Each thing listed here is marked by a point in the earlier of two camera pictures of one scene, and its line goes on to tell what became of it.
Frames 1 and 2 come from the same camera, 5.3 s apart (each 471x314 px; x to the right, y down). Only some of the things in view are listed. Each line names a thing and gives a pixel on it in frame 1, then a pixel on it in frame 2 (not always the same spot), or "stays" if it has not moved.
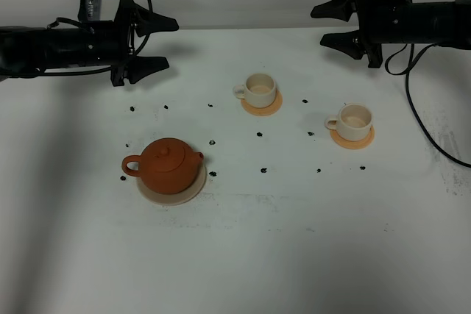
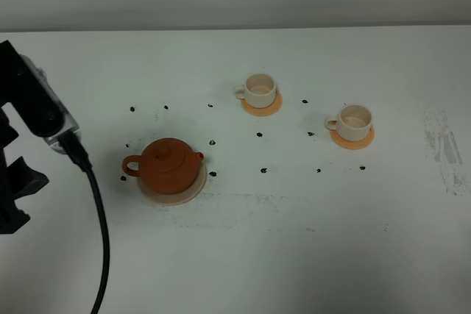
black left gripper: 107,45 -> 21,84
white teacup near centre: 259,90 stays
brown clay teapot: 167,165 stays
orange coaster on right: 351,144 stays
